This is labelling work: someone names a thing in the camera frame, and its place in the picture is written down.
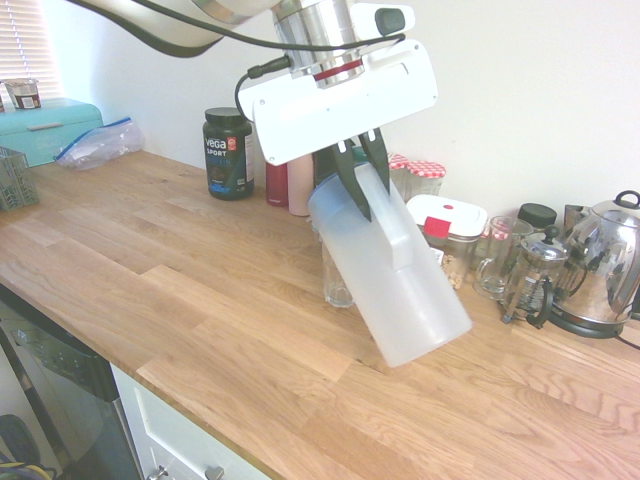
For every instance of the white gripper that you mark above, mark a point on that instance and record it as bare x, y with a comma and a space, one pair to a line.
345, 110

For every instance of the translucent plastic pitcher blue lid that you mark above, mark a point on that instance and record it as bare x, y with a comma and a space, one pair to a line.
400, 290

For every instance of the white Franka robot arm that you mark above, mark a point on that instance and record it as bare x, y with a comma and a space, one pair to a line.
315, 35

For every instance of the red water bottle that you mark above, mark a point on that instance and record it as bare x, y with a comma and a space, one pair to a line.
276, 182

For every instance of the black shaker bottle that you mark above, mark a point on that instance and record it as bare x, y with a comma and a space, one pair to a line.
322, 167

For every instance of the pink bottle black lid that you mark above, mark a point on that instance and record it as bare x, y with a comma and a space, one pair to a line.
299, 185

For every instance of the cereal container white red lid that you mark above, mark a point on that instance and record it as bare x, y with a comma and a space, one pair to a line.
455, 212

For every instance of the clear drinking glass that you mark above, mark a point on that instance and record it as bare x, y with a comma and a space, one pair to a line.
336, 290

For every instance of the black Vega protein tub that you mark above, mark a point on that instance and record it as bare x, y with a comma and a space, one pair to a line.
227, 155

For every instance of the small jar red checked lid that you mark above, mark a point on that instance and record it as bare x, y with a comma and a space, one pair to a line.
501, 229

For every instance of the clear glass mug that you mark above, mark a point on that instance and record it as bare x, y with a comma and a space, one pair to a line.
495, 270

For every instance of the glass jar black lid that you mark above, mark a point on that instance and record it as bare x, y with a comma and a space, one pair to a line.
537, 215

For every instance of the glass french press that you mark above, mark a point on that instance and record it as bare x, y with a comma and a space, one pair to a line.
535, 280

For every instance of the stainless steel electric kettle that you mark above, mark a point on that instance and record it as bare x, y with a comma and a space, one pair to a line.
605, 270

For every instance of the clear zip plastic bag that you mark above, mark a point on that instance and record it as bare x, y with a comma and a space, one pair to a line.
100, 145

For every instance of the teal bread box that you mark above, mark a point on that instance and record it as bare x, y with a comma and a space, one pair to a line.
50, 125

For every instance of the white cabinet drawer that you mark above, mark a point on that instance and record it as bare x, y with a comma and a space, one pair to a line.
170, 430

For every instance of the metal drawer knob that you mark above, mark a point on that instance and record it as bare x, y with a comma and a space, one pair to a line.
215, 473
160, 472

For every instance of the small jar on bread box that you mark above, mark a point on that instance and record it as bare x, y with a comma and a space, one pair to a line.
22, 95

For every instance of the white window blinds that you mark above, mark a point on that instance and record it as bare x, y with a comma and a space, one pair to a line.
25, 40

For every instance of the black dishwasher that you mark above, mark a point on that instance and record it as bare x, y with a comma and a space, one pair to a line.
60, 390

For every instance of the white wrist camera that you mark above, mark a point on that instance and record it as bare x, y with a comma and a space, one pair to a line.
385, 19

